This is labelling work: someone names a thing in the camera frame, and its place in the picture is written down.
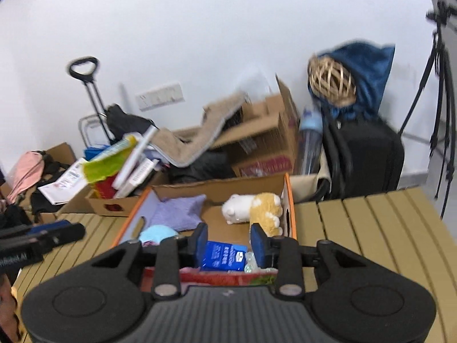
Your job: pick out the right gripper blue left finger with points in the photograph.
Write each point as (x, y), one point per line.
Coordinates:
(174, 254)

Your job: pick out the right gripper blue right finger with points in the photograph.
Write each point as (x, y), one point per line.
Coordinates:
(283, 254)

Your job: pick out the light blue plush toy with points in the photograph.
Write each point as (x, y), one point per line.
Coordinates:
(155, 234)

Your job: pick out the purple knitted cloth pouch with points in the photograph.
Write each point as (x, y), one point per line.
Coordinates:
(180, 214)

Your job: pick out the white and yellow plush cat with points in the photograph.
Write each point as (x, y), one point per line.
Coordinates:
(264, 209)

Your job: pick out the blue tissue pack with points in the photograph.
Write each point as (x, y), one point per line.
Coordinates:
(224, 257)

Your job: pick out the clear plastic bag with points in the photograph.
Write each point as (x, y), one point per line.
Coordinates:
(251, 264)

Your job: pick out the small brown cardboard box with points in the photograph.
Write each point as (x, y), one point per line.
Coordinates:
(122, 207)

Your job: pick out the red orange cardboard tray box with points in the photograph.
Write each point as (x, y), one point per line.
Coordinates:
(134, 271)

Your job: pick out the left brown cardboard box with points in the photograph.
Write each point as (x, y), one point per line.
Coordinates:
(42, 185)

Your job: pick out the white printed paper sheet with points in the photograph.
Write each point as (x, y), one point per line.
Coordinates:
(67, 186)

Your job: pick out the white flat carton box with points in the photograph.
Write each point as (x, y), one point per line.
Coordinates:
(138, 176)

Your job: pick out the beige fuzzy mat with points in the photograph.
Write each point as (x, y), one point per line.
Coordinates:
(181, 154)

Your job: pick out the blue cap water bottle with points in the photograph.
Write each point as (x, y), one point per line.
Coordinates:
(309, 142)

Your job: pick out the yellow green snack bag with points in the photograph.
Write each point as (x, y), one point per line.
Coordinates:
(109, 162)

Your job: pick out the large brown cardboard box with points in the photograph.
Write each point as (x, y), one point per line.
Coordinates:
(259, 140)

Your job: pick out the black suitcase bag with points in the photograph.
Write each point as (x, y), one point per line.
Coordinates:
(365, 156)

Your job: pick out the woven rattan ball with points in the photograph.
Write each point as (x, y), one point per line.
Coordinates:
(331, 81)

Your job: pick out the dark blue cloth bag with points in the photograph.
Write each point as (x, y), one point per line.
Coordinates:
(370, 65)

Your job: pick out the black trolley handle cart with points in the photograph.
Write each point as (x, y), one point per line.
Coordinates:
(115, 122)

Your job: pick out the white wall socket strip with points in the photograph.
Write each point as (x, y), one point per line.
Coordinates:
(160, 96)

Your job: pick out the black camera tripod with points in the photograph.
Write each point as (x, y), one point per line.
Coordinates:
(443, 138)

